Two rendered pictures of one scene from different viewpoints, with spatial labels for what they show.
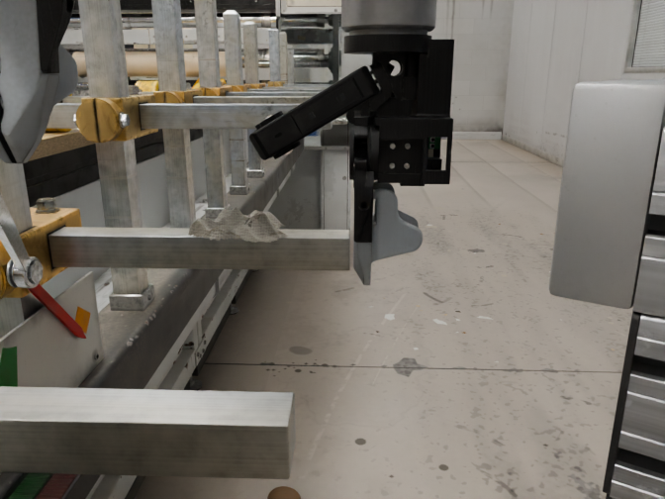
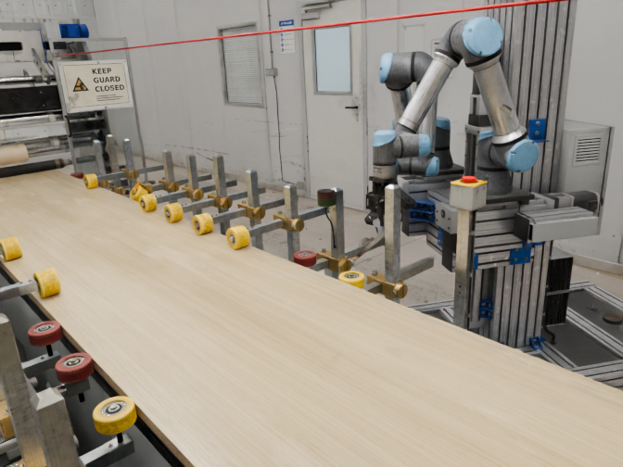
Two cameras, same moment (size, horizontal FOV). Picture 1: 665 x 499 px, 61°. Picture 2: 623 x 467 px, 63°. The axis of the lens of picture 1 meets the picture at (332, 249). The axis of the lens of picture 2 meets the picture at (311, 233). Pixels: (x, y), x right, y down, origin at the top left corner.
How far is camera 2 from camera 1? 1.78 m
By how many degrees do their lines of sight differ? 41
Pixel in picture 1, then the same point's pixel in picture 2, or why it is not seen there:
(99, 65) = (294, 208)
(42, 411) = (412, 268)
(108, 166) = (295, 238)
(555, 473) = not seen: hidden behind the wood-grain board
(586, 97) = (452, 212)
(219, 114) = (311, 214)
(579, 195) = (452, 222)
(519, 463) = not seen: hidden behind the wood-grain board
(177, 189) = (259, 242)
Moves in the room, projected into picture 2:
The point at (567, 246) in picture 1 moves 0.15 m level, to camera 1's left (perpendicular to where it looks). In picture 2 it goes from (451, 228) to (429, 238)
